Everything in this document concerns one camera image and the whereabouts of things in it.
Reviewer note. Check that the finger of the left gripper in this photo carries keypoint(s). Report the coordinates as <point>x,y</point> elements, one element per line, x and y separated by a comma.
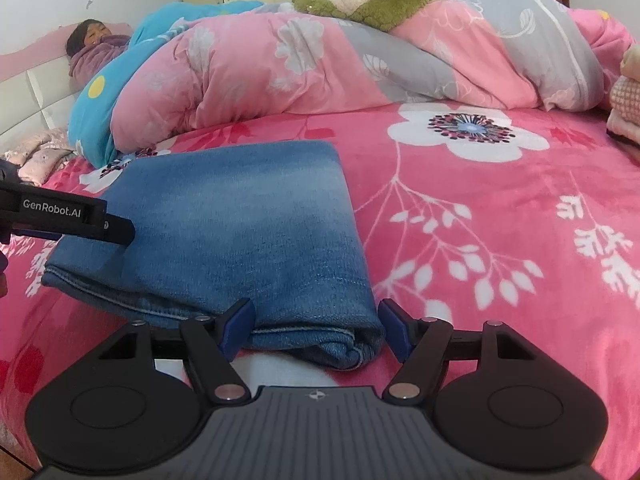
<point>118,230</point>

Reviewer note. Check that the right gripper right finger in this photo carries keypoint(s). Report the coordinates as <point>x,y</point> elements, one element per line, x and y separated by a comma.
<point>420,346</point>

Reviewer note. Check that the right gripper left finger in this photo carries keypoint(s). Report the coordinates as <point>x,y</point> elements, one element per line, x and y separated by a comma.
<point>212,343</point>

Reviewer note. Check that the blue denim jeans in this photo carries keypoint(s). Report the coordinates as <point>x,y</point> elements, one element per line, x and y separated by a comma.
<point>271,223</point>

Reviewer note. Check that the blue floral quilt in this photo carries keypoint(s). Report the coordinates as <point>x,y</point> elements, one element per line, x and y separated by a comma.
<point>89,127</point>

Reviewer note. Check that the white pink padded headboard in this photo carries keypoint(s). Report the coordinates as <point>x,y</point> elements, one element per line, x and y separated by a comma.
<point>36,92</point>

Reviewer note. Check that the pink floral bed sheet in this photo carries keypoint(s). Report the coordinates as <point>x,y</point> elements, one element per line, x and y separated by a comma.
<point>542,233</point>

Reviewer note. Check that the person in purple jacket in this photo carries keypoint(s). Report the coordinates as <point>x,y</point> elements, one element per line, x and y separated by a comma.
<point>91,46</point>

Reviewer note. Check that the pink grey floral duvet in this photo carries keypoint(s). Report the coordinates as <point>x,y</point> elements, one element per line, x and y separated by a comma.
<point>486,53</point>

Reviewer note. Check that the pink checked folded garment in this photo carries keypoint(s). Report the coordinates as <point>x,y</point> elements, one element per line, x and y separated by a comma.
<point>624,119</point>

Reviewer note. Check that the cream folded garment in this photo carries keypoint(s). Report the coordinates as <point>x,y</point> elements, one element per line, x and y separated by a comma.
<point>630,65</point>

